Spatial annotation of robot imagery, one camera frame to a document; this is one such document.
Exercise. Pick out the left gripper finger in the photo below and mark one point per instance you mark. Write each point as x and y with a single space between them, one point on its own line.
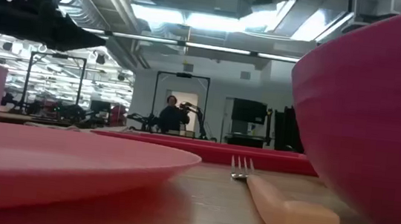
45 30

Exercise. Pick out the beige cloth napkin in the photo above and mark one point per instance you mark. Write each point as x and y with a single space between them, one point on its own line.
53 126

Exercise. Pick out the pink plastic plate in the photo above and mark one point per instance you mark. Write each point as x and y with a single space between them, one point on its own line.
48 170

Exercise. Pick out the magenta plastic bowl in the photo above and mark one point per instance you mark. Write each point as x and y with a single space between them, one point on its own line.
370 126

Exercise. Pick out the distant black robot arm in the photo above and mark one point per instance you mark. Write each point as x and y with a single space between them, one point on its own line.
193 108

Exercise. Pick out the red plastic tray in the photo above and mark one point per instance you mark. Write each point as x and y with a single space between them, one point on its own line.
218 155

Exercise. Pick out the distant robot station arms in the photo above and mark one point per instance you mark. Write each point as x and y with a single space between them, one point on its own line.
70 111

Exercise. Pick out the person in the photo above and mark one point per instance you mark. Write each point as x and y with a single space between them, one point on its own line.
171 118

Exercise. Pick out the long ceiling light strip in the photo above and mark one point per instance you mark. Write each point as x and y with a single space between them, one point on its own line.
214 48

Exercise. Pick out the grey ceiling box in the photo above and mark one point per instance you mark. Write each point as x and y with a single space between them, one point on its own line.
227 1

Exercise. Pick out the black curtain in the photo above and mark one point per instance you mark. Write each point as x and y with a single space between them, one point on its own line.
288 132

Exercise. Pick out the black distant station frame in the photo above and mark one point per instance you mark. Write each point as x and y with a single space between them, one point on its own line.
59 55
183 75

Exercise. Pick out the black wall monitor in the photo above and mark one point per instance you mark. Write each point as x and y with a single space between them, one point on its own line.
249 111

